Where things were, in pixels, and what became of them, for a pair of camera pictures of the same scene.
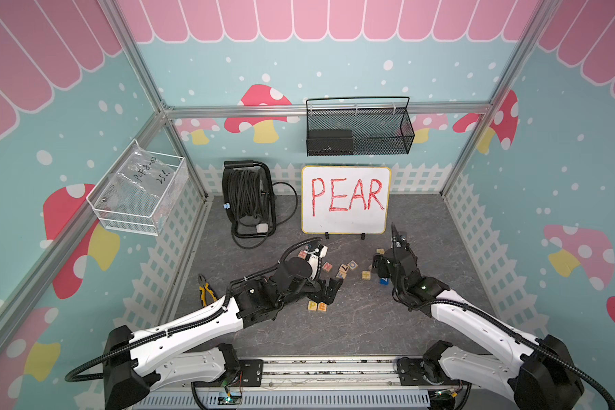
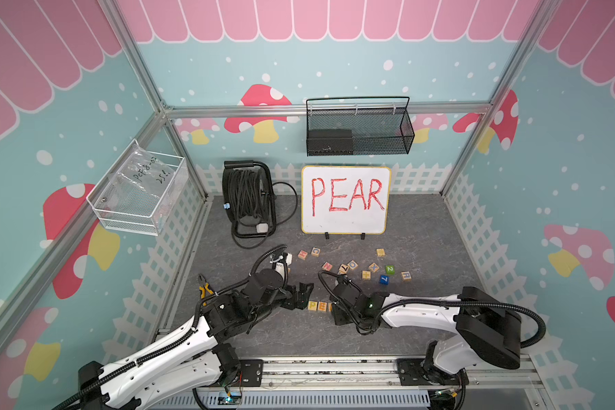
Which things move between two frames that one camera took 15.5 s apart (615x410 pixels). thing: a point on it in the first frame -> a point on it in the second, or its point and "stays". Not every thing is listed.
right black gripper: x=382 y=266 -> x=336 y=316
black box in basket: x=330 y=142 stays
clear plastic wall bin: x=143 y=191 stays
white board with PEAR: x=345 y=200 stays
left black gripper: x=330 y=290 -> x=301 y=303
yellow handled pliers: x=204 y=285 stays
